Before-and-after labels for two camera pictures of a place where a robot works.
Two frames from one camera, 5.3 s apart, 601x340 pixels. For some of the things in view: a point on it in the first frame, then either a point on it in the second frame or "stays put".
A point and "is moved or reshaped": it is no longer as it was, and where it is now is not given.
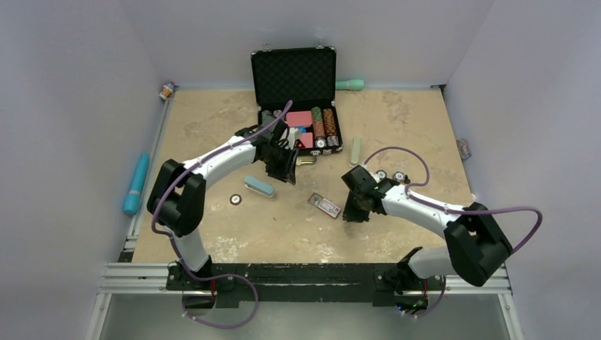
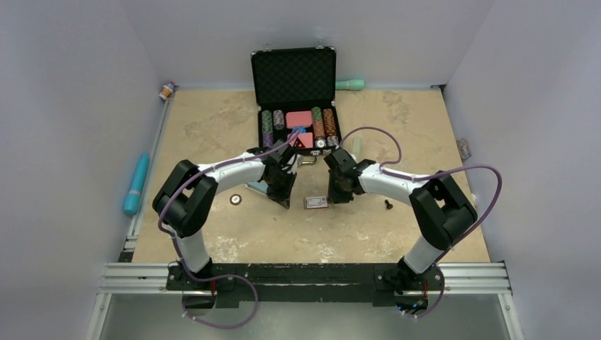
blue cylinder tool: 132,200 stays put
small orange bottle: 167,90 stays put
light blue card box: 259,186 stays put
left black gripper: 286,172 -> 283,197
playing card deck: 324,205 is moved or reshaped
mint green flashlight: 351,85 stays put
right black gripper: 351,214 -> 334,195
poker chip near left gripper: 235,199 stays put
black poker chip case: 306,76 stays put
